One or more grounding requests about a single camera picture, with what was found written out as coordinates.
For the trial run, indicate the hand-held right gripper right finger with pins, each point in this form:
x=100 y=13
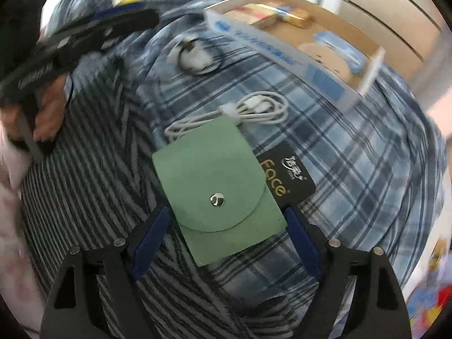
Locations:
x=303 y=243

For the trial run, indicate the cardboard box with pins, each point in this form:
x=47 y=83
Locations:
x=282 y=53

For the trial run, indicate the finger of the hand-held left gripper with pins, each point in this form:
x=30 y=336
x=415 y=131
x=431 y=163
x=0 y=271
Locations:
x=120 y=26
x=122 y=9

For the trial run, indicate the red soda bottle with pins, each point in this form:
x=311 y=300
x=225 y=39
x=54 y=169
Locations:
x=438 y=300

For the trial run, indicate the blue tissue packet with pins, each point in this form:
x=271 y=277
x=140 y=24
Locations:
x=348 y=54

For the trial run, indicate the gold refrigerator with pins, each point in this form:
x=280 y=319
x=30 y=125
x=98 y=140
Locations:
x=381 y=7

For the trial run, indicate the black tissue packet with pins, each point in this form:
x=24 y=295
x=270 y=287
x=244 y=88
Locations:
x=289 y=180

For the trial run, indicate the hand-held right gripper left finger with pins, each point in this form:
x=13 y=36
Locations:
x=152 y=240

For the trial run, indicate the tan snack box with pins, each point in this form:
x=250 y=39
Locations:
x=252 y=16

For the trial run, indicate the yellow snack packet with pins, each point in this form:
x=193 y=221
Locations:
x=438 y=254

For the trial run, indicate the blue plaid shirt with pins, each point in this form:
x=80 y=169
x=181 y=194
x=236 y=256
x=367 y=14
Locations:
x=353 y=169

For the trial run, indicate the green snap pouch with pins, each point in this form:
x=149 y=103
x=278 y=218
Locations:
x=212 y=169

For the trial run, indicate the yellow snack box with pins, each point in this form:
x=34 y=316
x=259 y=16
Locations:
x=296 y=14

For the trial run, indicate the pale pink floral cloth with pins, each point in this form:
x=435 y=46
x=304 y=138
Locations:
x=12 y=212

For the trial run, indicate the person's left hand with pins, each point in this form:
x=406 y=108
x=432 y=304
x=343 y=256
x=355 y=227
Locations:
x=49 y=113

